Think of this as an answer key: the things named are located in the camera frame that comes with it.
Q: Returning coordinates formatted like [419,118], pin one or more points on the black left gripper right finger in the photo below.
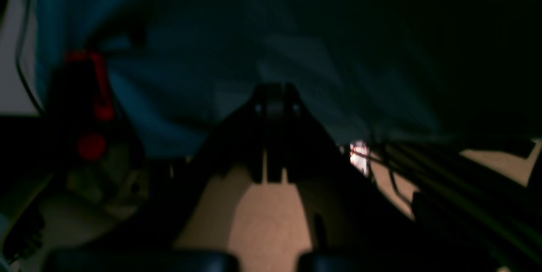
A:
[346,213]

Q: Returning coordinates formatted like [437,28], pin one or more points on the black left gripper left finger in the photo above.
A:
[200,206]

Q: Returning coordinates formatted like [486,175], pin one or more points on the red black clamp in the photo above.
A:
[83,116]

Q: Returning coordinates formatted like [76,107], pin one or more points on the teal table cloth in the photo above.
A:
[382,70]

